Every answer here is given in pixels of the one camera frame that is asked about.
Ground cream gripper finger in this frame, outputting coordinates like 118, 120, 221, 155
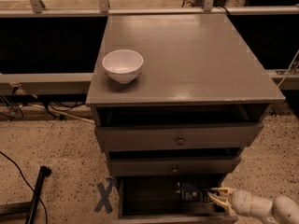
211, 187, 235, 195
207, 192, 232, 211

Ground blue chip bag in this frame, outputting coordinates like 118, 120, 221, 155
176, 182, 208, 203

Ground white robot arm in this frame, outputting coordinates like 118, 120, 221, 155
207, 188, 299, 224

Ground grey drawer cabinet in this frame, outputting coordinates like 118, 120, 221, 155
85, 13, 286, 224

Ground grey bottom drawer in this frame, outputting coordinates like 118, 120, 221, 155
113, 175, 237, 224

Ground grey drawer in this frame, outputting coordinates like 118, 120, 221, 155
96, 104, 268, 152
113, 175, 237, 224
107, 148, 241, 176

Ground grey middle drawer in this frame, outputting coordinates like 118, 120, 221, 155
107, 148, 241, 176

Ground grey top drawer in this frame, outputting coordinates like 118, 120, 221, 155
96, 104, 268, 152

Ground blue tape cross mark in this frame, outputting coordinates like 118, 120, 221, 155
94, 177, 114, 214

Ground white bowl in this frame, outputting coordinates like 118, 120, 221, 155
102, 49, 144, 84

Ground black stand leg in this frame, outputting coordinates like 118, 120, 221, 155
25, 166, 51, 224

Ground white cable at right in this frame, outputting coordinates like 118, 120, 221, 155
276, 49, 299, 89

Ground white cable on floor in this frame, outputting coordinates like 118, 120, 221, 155
27, 102, 95, 124

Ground grey metal railing frame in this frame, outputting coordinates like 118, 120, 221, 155
0, 0, 299, 95

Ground black cables under rail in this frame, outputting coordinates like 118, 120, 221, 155
0, 86, 87, 121

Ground black floor cable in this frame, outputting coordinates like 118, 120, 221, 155
0, 150, 49, 224

